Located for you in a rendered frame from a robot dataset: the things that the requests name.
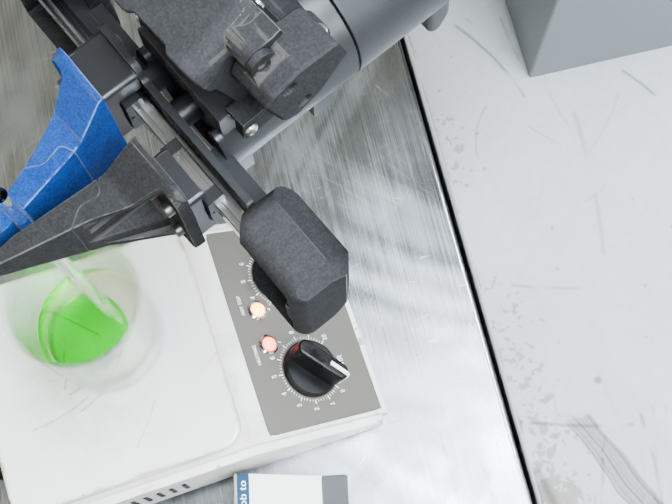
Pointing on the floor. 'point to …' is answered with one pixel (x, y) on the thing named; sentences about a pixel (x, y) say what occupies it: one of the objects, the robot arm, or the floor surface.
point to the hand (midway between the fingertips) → (60, 204)
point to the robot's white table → (562, 246)
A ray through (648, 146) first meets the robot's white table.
